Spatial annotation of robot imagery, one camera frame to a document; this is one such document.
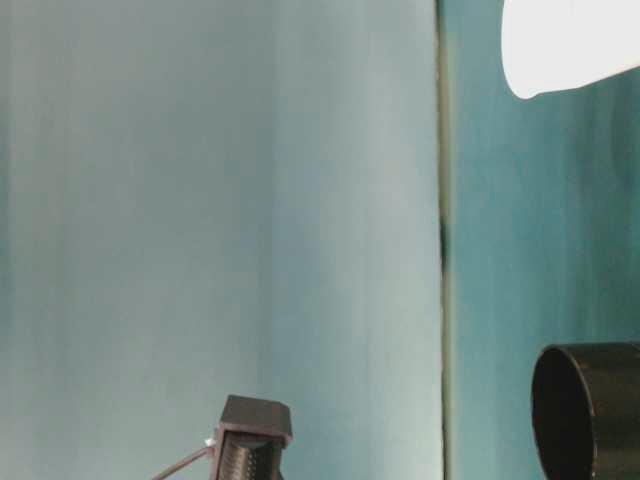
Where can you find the white paper cup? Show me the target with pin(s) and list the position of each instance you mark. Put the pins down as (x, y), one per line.
(565, 40)

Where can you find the blue-green backdrop sheet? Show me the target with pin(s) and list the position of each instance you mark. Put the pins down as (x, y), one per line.
(200, 200)

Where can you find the blue-green table cloth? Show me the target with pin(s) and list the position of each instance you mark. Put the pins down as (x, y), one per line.
(500, 225)

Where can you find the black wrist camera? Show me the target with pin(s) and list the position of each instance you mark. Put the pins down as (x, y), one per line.
(255, 415)

